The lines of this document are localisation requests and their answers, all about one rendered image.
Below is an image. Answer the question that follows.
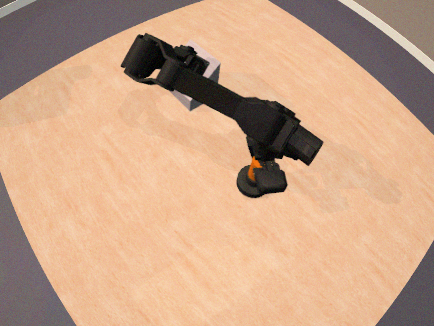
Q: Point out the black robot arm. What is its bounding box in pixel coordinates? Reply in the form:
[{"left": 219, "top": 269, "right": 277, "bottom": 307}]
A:
[{"left": 120, "top": 33, "right": 324, "bottom": 166}]

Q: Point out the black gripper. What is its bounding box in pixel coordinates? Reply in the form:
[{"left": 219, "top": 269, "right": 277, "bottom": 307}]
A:
[{"left": 246, "top": 136, "right": 287, "bottom": 194}]

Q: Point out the orange knob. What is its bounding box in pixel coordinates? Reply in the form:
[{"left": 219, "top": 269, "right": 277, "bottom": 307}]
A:
[{"left": 248, "top": 156, "right": 261, "bottom": 181}]

